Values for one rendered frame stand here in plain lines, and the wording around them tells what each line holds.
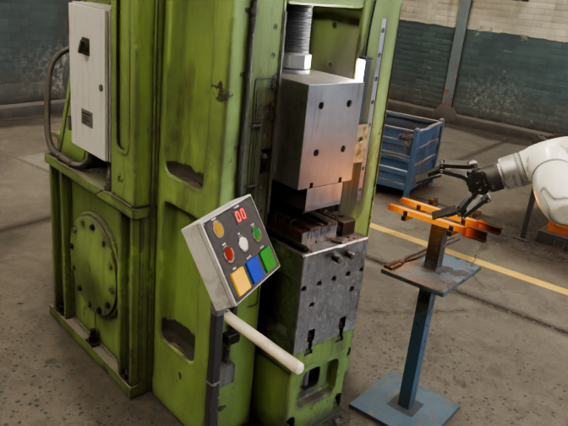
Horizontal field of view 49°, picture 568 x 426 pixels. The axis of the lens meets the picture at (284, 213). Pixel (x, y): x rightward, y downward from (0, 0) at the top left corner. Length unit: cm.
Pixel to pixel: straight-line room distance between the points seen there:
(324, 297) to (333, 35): 110
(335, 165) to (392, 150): 369
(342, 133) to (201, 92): 56
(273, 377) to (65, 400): 99
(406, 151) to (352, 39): 351
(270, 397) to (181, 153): 114
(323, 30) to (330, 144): 58
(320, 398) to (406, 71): 823
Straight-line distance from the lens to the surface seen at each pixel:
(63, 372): 336
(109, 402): 314
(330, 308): 269
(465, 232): 262
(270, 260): 215
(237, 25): 221
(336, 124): 243
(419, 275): 279
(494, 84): 1008
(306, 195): 241
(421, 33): 1054
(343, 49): 271
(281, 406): 284
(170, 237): 274
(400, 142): 610
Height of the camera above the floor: 191
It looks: 20 degrees down
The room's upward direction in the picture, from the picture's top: 6 degrees clockwise
